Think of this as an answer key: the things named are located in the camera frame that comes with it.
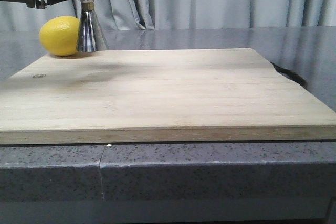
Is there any steel double jigger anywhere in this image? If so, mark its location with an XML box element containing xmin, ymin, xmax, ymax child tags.
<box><xmin>76</xmin><ymin>0</ymin><xmax>107</xmax><ymax>52</ymax></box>

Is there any yellow lemon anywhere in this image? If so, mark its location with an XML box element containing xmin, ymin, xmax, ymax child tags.
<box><xmin>39</xmin><ymin>16</ymin><xmax>80</xmax><ymax>56</ymax></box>

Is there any grey curtain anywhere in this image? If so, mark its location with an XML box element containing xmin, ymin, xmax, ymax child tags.
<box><xmin>94</xmin><ymin>0</ymin><xmax>335</xmax><ymax>30</ymax></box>

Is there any wooden cutting board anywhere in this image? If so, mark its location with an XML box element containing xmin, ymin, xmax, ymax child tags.
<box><xmin>1</xmin><ymin>48</ymin><xmax>335</xmax><ymax>145</ymax></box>

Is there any black cutting board handle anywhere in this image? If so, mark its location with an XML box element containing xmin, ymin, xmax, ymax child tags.
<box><xmin>271</xmin><ymin>62</ymin><xmax>307</xmax><ymax>89</ymax></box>

